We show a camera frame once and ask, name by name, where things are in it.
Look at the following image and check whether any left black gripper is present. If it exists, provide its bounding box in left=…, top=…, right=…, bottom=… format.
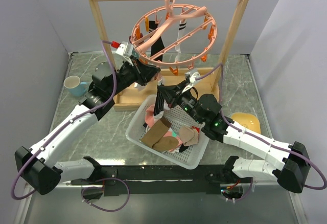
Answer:
left=108, top=55, right=160, bottom=98

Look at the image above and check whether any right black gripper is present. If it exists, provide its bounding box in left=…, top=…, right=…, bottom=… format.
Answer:
left=158, top=80, right=204, bottom=124

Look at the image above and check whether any pink round clip hanger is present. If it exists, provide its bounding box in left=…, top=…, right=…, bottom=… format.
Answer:
left=129, top=0, right=218, bottom=76

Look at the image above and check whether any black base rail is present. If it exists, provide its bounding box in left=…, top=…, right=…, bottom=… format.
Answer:
left=71, top=165, right=240, bottom=196

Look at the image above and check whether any light blue mug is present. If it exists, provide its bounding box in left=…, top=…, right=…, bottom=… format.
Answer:
left=63, top=76, right=88, bottom=97

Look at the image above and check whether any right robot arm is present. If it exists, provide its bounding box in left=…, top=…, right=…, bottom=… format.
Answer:
left=157, top=83, right=311, bottom=193

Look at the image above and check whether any pile of socks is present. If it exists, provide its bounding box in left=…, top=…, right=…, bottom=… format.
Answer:
left=140, top=105, right=200, bottom=153

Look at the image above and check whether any aluminium frame rail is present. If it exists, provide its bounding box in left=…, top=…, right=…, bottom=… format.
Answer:
left=24, top=164, right=297, bottom=189

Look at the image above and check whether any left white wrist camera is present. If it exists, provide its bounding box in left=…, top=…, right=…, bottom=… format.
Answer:
left=115, top=41, right=139, bottom=65

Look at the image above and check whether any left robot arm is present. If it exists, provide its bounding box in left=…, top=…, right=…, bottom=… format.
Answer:
left=14, top=60, right=160, bottom=195

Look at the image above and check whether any yellow bowl on plate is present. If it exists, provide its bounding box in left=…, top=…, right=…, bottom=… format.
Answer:
left=231, top=113, right=261, bottom=134

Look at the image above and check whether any wooden hanger rack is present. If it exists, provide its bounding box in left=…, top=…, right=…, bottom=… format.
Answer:
left=86, top=0, right=252, bottom=111

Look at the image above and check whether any white plastic basket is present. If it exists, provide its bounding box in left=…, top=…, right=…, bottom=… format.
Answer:
left=126, top=95, right=209, bottom=170

